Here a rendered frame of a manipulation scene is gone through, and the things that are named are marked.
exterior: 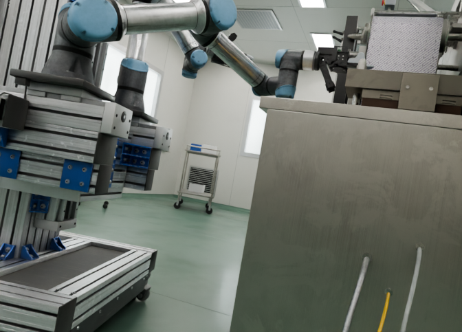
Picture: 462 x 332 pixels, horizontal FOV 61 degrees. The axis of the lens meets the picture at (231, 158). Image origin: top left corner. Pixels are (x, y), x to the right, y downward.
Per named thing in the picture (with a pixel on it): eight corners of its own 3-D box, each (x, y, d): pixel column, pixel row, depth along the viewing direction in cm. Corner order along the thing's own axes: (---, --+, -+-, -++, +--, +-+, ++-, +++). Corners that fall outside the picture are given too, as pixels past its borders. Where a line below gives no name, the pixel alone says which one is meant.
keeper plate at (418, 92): (397, 109, 121) (402, 74, 121) (433, 113, 118) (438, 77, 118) (397, 108, 119) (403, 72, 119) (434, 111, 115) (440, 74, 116)
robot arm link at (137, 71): (117, 84, 163) (123, 51, 164) (115, 89, 176) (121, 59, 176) (146, 90, 167) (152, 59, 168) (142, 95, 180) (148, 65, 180)
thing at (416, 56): (361, 88, 145) (369, 39, 145) (432, 94, 137) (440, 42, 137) (361, 88, 144) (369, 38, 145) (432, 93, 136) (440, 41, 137)
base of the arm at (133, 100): (102, 106, 164) (106, 82, 164) (117, 112, 179) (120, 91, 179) (137, 111, 162) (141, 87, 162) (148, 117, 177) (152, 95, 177)
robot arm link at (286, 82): (279, 102, 162) (283, 75, 162) (298, 100, 153) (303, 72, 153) (264, 97, 158) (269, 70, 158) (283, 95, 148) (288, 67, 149)
